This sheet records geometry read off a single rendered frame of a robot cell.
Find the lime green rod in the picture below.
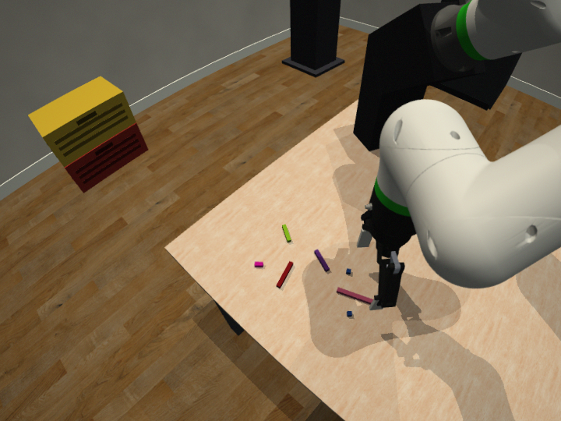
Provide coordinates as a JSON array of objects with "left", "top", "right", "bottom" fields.
[{"left": 282, "top": 225, "right": 291, "bottom": 242}]

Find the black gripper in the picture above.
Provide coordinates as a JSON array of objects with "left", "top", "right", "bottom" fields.
[{"left": 357, "top": 211, "right": 411, "bottom": 310}]

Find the pink rod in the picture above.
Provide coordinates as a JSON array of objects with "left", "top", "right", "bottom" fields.
[{"left": 337, "top": 287, "right": 373, "bottom": 304}]

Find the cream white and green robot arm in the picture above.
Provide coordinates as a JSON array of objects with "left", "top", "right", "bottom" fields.
[{"left": 365, "top": 0, "right": 561, "bottom": 288}]

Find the dark red rod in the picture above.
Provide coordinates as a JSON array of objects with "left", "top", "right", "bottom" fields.
[{"left": 277, "top": 261, "right": 293, "bottom": 288}]

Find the purple rod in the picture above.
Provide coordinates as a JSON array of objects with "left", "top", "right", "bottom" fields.
[{"left": 314, "top": 249, "right": 330, "bottom": 272}]

